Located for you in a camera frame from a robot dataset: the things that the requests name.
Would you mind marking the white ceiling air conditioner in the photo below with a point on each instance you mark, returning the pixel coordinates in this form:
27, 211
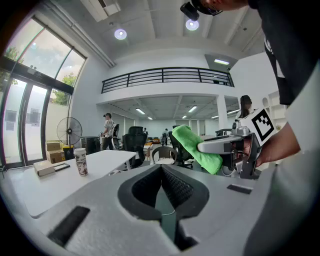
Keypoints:
100, 8

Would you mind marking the brown wicker chair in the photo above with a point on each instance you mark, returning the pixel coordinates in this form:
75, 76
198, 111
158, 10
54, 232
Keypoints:
163, 155

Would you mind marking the person's right hand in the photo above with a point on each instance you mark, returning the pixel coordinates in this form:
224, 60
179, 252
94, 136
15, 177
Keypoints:
243, 147

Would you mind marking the person's right forearm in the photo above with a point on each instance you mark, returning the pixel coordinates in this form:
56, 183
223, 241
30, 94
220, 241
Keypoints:
282, 142

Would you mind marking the person's black shirt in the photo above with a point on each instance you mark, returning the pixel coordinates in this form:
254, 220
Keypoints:
287, 50

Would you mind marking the black head-worn camera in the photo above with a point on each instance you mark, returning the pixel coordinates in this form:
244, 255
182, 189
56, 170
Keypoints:
190, 11

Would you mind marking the black office chair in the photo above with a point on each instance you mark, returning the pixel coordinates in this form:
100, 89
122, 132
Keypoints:
135, 146
181, 152

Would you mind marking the black picture frame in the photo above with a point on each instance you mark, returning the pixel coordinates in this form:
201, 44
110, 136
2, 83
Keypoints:
61, 166

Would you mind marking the round ceiling light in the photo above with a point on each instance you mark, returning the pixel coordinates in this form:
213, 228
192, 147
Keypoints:
192, 25
120, 34

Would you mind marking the white office chair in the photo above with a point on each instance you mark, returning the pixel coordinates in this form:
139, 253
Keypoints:
115, 138

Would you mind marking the glass entrance doors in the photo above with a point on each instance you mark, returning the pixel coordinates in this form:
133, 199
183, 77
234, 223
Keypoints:
22, 120

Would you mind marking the tan book-shaped box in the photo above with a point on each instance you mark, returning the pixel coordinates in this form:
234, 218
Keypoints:
43, 168

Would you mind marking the small cardboard box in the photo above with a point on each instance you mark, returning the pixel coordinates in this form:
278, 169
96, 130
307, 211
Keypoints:
53, 146

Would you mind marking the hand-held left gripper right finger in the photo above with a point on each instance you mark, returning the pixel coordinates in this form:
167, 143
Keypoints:
215, 212

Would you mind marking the black cabinet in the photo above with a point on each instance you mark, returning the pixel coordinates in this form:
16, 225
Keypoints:
90, 145

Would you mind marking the large cardboard box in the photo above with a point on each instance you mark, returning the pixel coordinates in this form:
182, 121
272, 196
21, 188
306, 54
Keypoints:
56, 157

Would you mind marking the person's head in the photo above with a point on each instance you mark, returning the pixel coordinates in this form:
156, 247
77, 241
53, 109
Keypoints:
217, 5

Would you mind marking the green cloth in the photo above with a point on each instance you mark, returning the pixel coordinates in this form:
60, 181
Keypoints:
190, 140

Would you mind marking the round white lidded cup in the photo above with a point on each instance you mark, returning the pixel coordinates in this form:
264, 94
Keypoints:
81, 162

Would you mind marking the black standing fan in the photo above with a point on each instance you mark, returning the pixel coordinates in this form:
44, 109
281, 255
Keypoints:
69, 130

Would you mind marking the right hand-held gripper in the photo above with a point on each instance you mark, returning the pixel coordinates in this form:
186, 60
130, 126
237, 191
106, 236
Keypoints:
250, 165

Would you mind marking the black yellow trash bin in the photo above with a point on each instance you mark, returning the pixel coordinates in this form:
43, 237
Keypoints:
68, 152

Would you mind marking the long black balcony railing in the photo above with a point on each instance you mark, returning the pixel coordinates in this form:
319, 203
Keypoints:
167, 77

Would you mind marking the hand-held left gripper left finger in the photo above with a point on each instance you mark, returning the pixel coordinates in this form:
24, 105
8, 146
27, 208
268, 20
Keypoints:
100, 225

